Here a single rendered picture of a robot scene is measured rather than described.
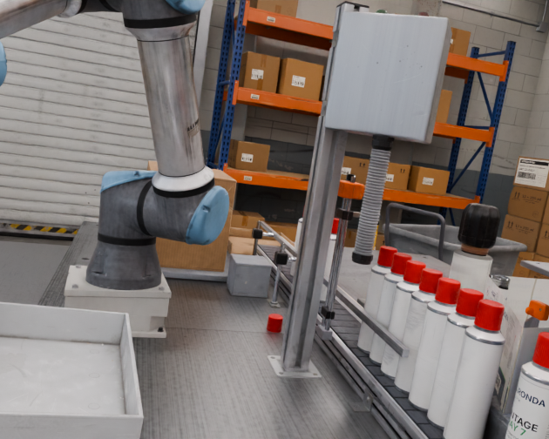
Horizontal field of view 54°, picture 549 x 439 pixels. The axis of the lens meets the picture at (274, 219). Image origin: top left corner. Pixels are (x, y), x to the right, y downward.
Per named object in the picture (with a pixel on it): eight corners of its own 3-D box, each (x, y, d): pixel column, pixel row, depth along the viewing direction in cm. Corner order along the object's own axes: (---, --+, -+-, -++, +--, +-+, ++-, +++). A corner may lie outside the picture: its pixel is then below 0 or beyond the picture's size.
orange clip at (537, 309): (548, 321, 72) (552, 306, 72) (536, 320, 71) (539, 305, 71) (532, 314, 75) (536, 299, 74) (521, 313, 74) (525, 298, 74)
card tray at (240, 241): (300, 260, 196) (301, 249, 195) (229, 253, 189) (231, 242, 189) (280, 241, 224) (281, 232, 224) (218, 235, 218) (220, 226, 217)
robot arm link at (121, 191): (122, 226, 119) (127, 165, 117) (174, 236, 114) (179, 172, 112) (84, 232, 107) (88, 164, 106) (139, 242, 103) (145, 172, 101)
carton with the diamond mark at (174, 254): (224, 272, 156) (237, 180, 152) (138, 266, 150) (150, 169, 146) (210, 247, 185) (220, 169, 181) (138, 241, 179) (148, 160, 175)
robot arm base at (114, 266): (162, 292, 107) (166, 242, 105) (81, 288, 103) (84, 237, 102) (159, 273, 121) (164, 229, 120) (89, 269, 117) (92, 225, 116)
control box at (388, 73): (425, 142, 85) (450, 16, 82) (322, 127, 90) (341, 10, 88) (431, 145, 94) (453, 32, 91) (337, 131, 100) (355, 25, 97)
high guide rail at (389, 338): (408, 357, 85) (410, 349, 85) (401, 357, 85) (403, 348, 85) (263, 225, 188) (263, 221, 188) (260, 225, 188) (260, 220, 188)
